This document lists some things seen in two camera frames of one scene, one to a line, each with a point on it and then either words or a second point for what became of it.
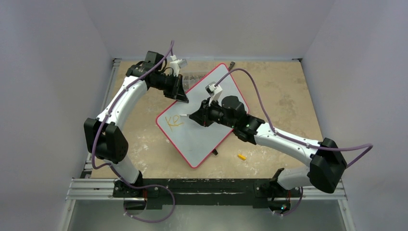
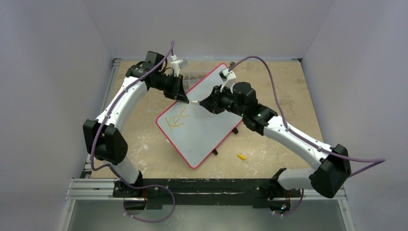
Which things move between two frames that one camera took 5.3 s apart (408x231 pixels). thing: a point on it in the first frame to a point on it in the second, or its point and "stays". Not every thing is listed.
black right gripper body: x=204 y=114 to x=216 y=101
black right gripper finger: x=202 y=118 to x=211 y=105
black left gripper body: x=168 y=84 stays
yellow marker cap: x=241 y=157 stays
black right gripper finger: x=198 y=115 to x=209 y=101
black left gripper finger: x=180 y=94 stays
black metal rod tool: x=232 y=64 stays
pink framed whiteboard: x=195 y=142 stays
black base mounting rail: x=205 y=193 stays
